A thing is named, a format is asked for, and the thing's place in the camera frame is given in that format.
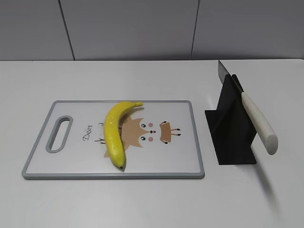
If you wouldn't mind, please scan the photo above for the black knife stand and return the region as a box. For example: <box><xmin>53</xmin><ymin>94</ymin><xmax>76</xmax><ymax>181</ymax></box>
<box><xmin>205</xmin><ymin>75</ymin><xmax>257</xmax><ymax>165</ymax></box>

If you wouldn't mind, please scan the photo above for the white grey-rimmed cutting board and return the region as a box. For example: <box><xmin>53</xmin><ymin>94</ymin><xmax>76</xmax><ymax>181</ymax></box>
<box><xmin>22</xmin><ymin>100</ymin><xmax>205</xmax><ymax>180</ymax></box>

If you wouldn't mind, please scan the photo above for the white-handled kitchen knife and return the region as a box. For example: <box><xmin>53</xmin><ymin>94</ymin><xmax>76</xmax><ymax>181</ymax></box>
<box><xmin>218</xmin><ymin>60</ymin><xmax>278</xmax><ymax>156</ymax></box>

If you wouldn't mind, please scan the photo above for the yellow plastic banana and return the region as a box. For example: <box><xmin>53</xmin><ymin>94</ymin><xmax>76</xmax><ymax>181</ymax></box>
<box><xmin>104</xmin><ymin>101</ymin><xmax>143</xmax><ymax>170</ymax></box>

